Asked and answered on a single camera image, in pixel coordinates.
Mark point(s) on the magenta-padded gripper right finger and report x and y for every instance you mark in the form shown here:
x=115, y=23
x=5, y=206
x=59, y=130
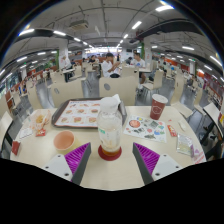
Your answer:
x=148, y=158

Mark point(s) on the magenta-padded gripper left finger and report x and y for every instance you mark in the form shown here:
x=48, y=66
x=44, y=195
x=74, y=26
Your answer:
x=76, y=158

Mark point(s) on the clear plastic drink bottle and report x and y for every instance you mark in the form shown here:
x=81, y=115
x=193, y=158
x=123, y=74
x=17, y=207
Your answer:
x=110, y=130

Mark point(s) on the colourful printed leaflet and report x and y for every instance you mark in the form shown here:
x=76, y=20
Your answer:
x=145, y=128

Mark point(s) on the red sauce packet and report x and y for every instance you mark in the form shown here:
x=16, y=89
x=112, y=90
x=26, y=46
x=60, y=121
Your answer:
x=172, y=130

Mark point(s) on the silver foil packet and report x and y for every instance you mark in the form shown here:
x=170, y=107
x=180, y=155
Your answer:
x=184, y=145

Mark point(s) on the small red snack packet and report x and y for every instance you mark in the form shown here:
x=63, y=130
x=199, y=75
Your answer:
x=40, y=133

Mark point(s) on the dark food tray with liner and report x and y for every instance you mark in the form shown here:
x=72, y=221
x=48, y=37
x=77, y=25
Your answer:
x=78, y=113

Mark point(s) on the small white sachet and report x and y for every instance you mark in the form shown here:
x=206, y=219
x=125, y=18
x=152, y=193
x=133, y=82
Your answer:
x=182, y=125

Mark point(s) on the purple tissue pack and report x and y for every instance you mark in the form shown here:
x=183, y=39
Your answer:
x=197, y=153

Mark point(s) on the red paper cup with lid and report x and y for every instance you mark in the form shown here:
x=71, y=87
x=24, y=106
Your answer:
x=157, y=108

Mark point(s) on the clear plastic food bag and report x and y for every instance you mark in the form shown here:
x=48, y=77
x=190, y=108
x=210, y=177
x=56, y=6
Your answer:
x=40, y=119

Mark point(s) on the white paper card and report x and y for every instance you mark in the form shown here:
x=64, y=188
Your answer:
x=25, y=133

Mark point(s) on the small red box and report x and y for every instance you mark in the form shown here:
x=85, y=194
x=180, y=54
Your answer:
x=15, y=147

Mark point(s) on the white crumpled napkin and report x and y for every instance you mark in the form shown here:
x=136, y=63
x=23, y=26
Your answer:
x=117, y=99

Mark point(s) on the beige chair with round emblem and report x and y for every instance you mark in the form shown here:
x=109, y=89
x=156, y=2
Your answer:
x=68, y=91
x=120, y=88

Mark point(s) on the neighbouring white table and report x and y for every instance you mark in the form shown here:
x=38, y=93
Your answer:
x=211, y=111

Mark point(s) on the person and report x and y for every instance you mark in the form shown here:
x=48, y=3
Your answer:
x=107, y=66
x=139, y=63

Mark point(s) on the ceiling air conditioner unit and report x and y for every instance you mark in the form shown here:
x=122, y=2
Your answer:
x=79, y=25

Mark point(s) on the ceiling strip lights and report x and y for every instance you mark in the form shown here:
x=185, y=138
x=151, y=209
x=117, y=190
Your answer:
x=136, y=25

